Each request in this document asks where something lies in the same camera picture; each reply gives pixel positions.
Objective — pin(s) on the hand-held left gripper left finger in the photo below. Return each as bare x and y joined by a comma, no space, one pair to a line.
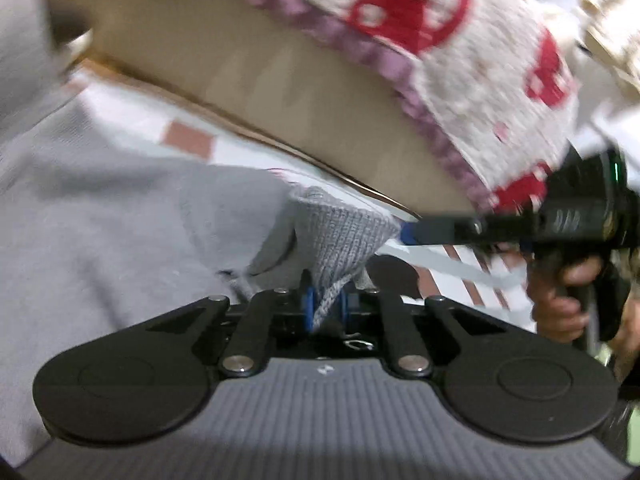
309,305

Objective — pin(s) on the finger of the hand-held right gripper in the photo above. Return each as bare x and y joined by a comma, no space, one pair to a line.
450,230

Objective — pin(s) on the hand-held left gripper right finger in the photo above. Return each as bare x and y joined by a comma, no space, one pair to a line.
345,307

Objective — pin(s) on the grey knit sweater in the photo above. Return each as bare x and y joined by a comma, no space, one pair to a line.
125,240

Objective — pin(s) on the person's right hand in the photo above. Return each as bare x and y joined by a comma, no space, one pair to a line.
555,310

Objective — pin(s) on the white quilt with red print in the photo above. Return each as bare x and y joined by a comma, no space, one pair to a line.
450,85

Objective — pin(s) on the cream patterned cloth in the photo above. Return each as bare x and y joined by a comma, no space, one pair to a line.
615,60

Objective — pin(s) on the beige bed base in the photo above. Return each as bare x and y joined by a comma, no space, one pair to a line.
250,70

